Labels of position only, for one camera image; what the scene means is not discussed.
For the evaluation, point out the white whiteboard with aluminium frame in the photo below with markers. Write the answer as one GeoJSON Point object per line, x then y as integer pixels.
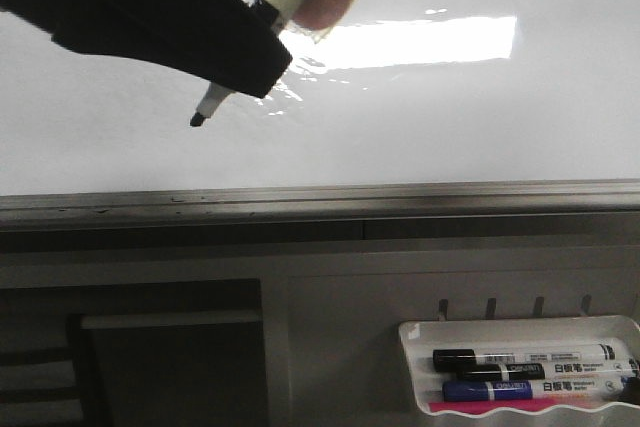
{"type": "Point", "coordinates": [408, 107]}

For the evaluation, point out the blue capped whiteboard marker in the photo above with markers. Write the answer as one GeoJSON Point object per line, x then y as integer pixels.
{"type": "Point", "coordinates": [599, 388]}

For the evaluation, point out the dark chair back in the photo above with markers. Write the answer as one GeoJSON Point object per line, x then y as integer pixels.
{"type": "Point", "coordinates": [176, 354]}

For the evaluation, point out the pink eraser strip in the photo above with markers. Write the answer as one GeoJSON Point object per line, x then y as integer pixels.
{"type": "Point", "coordinates": [527, 405]}

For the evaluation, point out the white plastic marker tray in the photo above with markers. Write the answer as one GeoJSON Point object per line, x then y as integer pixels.
{"type": "Point", "coordinates": [418, 339]}

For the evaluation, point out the black capped whiteboard marker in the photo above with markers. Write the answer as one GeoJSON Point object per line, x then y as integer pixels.
{"type": "Point", "coordinates": [448, 360]}

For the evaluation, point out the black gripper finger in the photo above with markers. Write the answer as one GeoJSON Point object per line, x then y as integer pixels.
{"type": "Point", "coordinates": [223, 41]}

